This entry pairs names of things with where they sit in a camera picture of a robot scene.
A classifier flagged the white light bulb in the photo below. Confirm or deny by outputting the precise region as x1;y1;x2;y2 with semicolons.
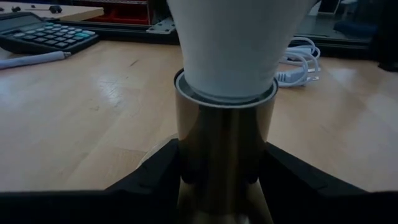
166;0;318;103

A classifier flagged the black desk calculator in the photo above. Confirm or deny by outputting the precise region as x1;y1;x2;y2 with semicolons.
0;11;101;56

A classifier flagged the brass lamp base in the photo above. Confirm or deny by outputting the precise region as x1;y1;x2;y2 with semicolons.
136;67;280;224

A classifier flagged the lilac pen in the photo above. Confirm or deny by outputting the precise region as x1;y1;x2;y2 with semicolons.
0;50;72;71

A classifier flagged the white lamp power cord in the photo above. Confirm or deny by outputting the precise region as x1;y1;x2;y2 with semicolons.
274;36;322;89

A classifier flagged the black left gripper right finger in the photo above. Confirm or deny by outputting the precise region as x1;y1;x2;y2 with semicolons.
257;142;398;224

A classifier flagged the red plastic crate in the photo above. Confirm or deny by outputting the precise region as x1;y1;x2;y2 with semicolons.
83;0;150;26

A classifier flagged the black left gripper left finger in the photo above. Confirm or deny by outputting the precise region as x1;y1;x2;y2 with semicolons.
0;138;183;224

